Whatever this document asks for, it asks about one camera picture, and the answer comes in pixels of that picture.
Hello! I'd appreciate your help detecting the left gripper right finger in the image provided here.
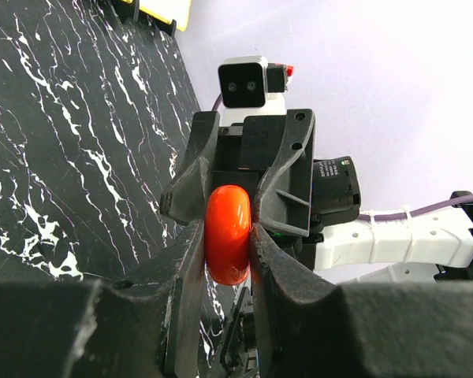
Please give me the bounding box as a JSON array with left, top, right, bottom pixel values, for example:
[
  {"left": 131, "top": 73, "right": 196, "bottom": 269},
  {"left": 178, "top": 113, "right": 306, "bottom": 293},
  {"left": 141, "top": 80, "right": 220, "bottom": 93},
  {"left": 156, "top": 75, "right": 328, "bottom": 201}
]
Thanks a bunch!
[{"left": 251, "top": 225, "right": 473, "bottom": 377}]

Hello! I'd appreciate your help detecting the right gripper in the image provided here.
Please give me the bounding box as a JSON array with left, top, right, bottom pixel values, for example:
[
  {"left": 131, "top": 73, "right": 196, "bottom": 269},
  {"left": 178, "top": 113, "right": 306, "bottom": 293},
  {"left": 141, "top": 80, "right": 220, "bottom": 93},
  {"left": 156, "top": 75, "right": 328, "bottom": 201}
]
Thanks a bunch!
[{"left": 160, "top": 109, "right": 315, "bottom": 237}]

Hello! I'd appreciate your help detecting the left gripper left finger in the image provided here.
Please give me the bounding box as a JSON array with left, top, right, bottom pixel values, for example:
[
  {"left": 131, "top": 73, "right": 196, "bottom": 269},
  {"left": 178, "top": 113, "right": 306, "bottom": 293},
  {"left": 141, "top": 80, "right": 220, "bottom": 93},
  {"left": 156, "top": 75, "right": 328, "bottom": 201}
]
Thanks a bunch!
[{"left": 0, "top": 220, "right": 204, "bottom": 377}]

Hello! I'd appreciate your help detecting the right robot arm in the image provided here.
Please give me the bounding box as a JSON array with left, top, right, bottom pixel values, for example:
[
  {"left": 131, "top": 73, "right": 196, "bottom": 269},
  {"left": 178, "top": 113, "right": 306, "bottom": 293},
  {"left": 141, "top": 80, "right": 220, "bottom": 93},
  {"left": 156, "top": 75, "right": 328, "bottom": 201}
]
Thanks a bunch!
[{"left": 160, "top": 109, "right": 473, "bottom": 281}]

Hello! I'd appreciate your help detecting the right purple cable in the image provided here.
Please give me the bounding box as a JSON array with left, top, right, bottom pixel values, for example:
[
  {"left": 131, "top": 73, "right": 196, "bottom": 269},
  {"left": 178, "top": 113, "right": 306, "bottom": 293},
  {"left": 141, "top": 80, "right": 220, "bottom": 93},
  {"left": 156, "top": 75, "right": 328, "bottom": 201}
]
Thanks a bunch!
[{"left": 210, "top": 92, "right": 473, "bottom": 222}]

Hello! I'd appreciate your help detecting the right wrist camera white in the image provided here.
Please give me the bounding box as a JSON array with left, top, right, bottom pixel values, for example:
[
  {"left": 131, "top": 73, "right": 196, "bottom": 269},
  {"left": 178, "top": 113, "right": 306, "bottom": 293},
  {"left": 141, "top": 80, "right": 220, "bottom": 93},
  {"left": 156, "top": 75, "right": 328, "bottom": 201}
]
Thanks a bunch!
[{"left": 218, "top": 55, "right": 294, "bottom": 126}]

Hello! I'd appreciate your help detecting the white whiteboard with wooden frame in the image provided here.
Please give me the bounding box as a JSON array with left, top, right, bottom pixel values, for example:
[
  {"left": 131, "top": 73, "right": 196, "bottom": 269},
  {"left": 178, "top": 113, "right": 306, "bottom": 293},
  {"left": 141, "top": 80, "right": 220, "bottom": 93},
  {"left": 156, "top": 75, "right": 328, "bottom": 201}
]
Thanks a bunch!
[{"left": 112, "top": 0, "right": 192, "bottom": 36}]

